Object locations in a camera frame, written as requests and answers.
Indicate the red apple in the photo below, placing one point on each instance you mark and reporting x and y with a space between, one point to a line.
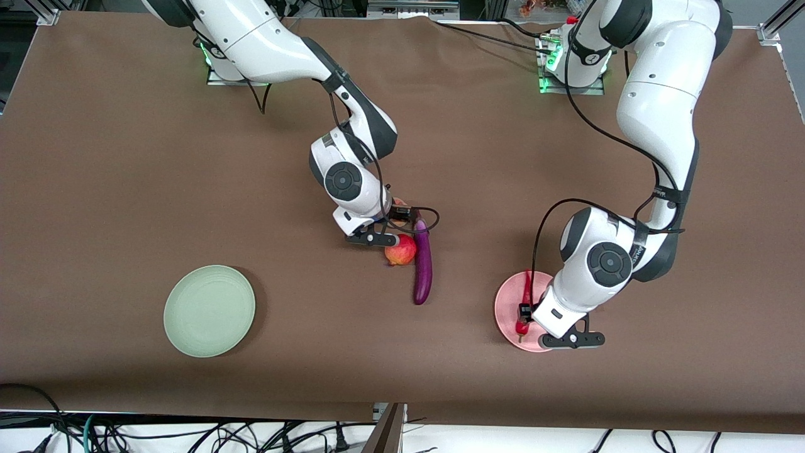
402 253

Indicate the brown table cover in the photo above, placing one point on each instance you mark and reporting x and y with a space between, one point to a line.
126 189

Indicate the dark table support post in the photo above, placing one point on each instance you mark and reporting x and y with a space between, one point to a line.
390 437

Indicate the black power plug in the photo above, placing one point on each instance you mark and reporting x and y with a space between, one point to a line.
341 440

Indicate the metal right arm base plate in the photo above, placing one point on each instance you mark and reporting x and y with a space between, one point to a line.
220 80

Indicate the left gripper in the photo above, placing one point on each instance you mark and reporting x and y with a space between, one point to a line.
523 312

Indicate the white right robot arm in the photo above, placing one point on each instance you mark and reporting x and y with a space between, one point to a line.
264 38

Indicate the small orange background clutter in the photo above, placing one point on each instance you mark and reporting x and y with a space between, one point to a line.
528 7

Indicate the fuzzy orange peach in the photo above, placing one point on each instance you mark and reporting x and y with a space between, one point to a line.
400 203

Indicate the silver metal control box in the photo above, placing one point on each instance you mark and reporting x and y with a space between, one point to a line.
412 9

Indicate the light green round plate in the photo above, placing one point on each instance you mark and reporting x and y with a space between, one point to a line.
209 311

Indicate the pink round plate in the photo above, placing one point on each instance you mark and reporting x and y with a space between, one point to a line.
505 302

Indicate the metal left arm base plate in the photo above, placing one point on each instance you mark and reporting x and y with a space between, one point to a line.
572 90

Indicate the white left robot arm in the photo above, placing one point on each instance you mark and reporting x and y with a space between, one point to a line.
660 107

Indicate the aluminium frame profile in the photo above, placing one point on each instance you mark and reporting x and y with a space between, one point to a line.
777 22
49 16

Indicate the aluminium frame post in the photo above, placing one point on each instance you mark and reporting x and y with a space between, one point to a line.
497 7

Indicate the red chili pepper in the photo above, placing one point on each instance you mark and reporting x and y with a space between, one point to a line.
529 286

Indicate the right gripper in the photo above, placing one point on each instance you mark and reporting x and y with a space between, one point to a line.
401 217

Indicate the long purple eggplant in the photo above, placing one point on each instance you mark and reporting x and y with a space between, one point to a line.
422 270

